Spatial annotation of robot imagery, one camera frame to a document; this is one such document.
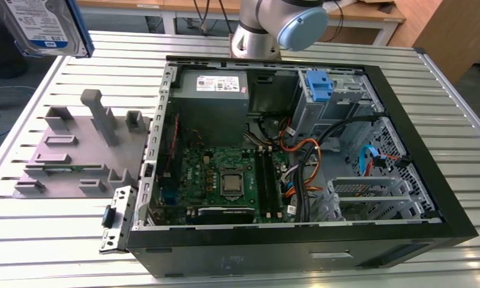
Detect hard disk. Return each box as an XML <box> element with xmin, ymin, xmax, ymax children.
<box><xmin>2</xmin><ymin>0</ymin><xmax>94</xmax><ymax>58</ymax></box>

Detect metal disk bay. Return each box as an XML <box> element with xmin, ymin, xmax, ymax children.
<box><xmin>327</xmin><ymin>176</ymin><xmax>438</xmax><ymax>222</ymax></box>

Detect blue drive cage latch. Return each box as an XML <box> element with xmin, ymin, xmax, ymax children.
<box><xmin>306</xmin><ymin>70</ymin><xmax>335</xmax><ymax>103</ymax></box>

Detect black RAM slot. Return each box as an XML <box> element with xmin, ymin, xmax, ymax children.
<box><xmin>255</xmin><ymin>145</ymin><xmax>274</xmax><ymax>219</ymax></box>
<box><xmin>266</xmin><ymin>145</ymin><xmax>285</xmax><ymax>218</ymax></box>

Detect grey power supply unit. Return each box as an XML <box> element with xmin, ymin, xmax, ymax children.
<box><xmin>171</xmin><ymin>69</ymin><xmax>253</xmax><ymax>148</ymax></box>

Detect thick black internal cables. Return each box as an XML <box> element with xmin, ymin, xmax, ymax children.
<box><xmin>295</xmin><ymin>113</ymin><xmax>387</xmax><ymax>223</ymax></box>

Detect grey parts rack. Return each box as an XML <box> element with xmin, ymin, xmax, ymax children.
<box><xmin>14</xmin><ymin>89</ymin><xmax>154</xmax><ymax>200</ymax></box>

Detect black graphics card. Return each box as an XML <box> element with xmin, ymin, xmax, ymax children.
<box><xmin>186</xmin><ymin>205</ymin><xmax>258</xmax><ymax>225</ymax></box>

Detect black yellow power wires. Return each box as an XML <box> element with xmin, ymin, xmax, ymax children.
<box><xmin>242</xmin><ymin>130</ymin><xmax>282</xmax><ymax>148</ymax></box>

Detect grey expansion slot retainer bracket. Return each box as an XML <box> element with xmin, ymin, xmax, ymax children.
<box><xmin>99</xmin><ymin>185</ymin><xmax>141</xmax><ymax>255</ymax></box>

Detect black mesh waste bin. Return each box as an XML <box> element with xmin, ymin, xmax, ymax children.
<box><xmin>0</xmin><ymin>53</ymin><xmax>30</xmax><ymax>79</ymax></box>

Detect green RAM stick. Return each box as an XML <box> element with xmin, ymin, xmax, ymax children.
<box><xmin>43</xmin><ymin>166</ymin><xmax>86</xmax><ymax>174</ymax></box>

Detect green motherboard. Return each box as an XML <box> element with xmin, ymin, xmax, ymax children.
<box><xmin>151</xmin><ymin>145</ymin><xmax>302</xmax><ymax>224</ymax></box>

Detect wooden desk white frame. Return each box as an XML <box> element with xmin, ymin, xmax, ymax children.
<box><xmin>327</xmin><ymin>0</ymin><xmax>407</xmax><ymax>46</ymax></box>

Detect blue disk data wire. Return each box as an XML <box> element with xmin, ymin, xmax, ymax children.
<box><xmin>359</xmin><ymin>143</ymin><xmax>389</xmax><ymax>176</ymax></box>

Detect long wooden top desk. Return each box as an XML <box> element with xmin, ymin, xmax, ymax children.
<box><xmin>75</xmin><ymin>0</ymin><xmax>242</xmax><ymax>35</ymax></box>

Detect metal optical drive cage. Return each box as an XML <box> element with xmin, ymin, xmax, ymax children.
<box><xmin>294</xmin><ymin>69</ymin><xmax>382</xmax><ymax>137</ymax></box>

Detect black open PC case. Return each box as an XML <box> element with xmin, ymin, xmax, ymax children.
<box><xmin>126</xmin><ymin>55</ymin><xmax>480</xmax><ymax>278</ymax></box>

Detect orange wire bundle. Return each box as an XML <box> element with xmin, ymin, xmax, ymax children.
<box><xmin>279</xmin><ymin>137</ymin><xmax>326</xmax><ymax>199</ymax></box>

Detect blue floor cable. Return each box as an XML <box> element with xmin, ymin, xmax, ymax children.
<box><xmin>0</xmin><ymin>85</ymin><xmax>38</xmax><ymax>142</ymax></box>

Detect CPU socket with silver CPU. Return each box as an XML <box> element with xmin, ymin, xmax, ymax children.
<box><xmin>219</xmin><ymin>166</ymin><xmax>250</xmax><ymax>199</ymax></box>

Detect wooden cabinet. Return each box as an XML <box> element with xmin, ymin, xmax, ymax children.
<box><xmin>411</xmin><ymin>0</ymin><xmax>480</xmax><ymax>86</ymax></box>

